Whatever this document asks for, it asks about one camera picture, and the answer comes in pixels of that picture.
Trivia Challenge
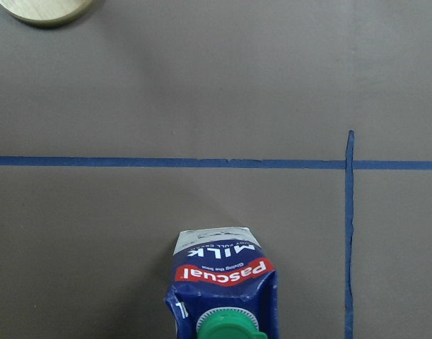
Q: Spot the blue white milk carton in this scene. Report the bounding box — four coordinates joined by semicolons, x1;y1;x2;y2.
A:
165;227;280;338

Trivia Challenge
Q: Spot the wooden mug tree stand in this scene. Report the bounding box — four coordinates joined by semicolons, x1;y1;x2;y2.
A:
0;0;95;27

